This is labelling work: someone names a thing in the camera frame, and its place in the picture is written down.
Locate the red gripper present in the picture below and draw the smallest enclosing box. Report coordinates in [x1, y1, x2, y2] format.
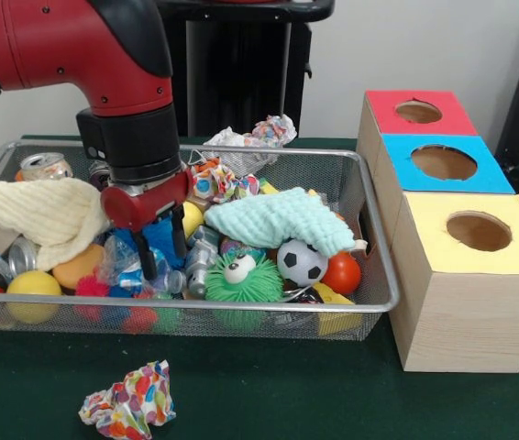
[100, 169, 193, 281]

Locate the crushed clear plastic bottle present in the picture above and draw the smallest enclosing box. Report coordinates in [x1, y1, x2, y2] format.
[97, 229, 187, 299]

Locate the mint green waffle cloth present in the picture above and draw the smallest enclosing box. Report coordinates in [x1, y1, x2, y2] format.
[204, 188, 357, 258]

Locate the cream waffle cloth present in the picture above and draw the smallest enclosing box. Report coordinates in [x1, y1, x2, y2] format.
[0, 177, 114, 272]

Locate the wooden box with three holes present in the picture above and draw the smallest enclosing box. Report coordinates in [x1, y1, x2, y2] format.
[356, 89, 519, 374]

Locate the blue spiky ball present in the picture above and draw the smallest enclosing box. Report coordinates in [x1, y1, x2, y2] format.
[113, 218, 187, 272]

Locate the yellow ball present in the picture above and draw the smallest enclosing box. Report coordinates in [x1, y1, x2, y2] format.
[182, 202, 205, 241]
[5, 270, 63, 325]

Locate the grey robot toy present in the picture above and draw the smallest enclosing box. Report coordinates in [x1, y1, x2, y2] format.
[184, 225, 222, 299]

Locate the orange round disc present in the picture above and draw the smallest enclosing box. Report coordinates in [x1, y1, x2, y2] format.
[51, 243, 106, 292]

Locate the green fuzzy toy with eyes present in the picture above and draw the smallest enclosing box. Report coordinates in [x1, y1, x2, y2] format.
[204, 249, 285, 333]

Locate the crushed silver can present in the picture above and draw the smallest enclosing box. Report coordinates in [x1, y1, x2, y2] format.
[17, 152, 73, 182]

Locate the black and white soccer ball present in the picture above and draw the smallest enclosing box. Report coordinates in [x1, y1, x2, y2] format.
[277, 239, 329, 289]

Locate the yellow cheese wedge toy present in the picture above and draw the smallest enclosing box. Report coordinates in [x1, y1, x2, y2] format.
[313, 282, 363, 336]

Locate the red ball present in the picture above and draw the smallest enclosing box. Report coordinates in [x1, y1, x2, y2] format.
[324, 252, 362, 295]

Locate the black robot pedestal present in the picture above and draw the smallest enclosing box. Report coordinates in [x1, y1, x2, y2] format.
[163, 0, 336, 138]

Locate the wire mesh bin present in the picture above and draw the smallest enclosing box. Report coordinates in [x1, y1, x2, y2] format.
[0, 139, 401, 343]

